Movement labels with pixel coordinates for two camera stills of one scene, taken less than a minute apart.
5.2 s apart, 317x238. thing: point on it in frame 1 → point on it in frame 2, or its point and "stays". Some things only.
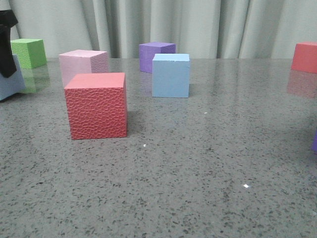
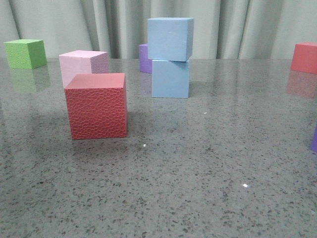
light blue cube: [171, 75] stays
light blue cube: [13, 84] → [170, 39]
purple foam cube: [147, 52] stays
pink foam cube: [74, 62] stays
